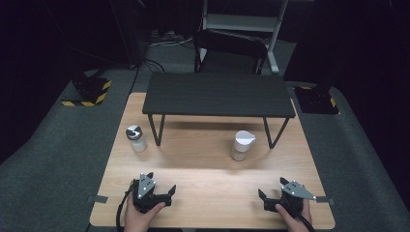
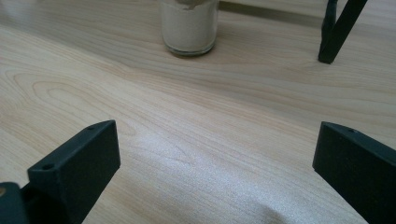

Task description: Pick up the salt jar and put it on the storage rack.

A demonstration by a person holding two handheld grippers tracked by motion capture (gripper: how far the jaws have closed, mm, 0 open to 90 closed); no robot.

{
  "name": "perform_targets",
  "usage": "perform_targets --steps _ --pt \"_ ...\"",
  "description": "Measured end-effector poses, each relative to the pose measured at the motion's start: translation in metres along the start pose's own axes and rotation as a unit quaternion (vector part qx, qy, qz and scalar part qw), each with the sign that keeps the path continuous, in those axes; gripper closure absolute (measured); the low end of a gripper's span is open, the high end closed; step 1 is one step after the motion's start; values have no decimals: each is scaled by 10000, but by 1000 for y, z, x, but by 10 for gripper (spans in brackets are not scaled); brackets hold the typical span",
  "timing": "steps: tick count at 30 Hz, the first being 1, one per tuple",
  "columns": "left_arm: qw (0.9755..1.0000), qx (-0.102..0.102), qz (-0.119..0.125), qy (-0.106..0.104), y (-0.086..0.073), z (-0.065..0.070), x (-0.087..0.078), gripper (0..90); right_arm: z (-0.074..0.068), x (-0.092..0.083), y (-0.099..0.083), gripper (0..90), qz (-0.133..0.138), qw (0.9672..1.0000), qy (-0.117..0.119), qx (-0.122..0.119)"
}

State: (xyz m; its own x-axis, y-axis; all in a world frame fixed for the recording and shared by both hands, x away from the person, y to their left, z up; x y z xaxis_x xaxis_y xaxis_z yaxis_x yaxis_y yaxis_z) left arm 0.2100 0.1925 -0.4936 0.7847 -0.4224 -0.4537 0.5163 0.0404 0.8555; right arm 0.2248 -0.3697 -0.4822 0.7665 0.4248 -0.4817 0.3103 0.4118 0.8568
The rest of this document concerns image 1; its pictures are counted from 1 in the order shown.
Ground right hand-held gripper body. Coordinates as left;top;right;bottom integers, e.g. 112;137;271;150
263;180;317;215

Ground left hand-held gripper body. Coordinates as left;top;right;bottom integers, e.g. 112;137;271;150
132;172;173;215

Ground glass shaker with silver lid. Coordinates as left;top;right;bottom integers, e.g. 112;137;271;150
125;125;149;154

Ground glass jar with white lid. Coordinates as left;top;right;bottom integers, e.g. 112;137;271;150
229;130;257;162

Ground black shelf with metal legs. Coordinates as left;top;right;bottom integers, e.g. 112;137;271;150
141;72;297;150

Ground person's right hand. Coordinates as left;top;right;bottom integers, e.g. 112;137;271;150
275;198;313;232

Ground person's left hand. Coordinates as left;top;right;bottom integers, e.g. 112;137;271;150
123;192;167;232

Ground grey tape piece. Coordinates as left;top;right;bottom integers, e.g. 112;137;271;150
314;195;337;206
86;194;109;205

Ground black base with yellow stripes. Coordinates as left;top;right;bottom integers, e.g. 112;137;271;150
293;84;340;116
60;72;113;108

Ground black chair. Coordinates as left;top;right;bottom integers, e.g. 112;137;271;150
192;28;270;76

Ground white metal stand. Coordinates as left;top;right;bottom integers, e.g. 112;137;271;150
198;0;290;75

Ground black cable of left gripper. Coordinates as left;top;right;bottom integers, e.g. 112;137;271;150
116;183;135;232

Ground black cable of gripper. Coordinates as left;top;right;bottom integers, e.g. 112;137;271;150
283;197;317;232
116;183;135;232

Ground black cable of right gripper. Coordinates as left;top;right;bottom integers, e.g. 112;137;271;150
283;197;317;232

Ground black floor cable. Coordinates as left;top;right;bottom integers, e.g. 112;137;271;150
142;57;166;73

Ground white floor cables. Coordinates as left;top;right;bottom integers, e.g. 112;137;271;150
147;29;195;48

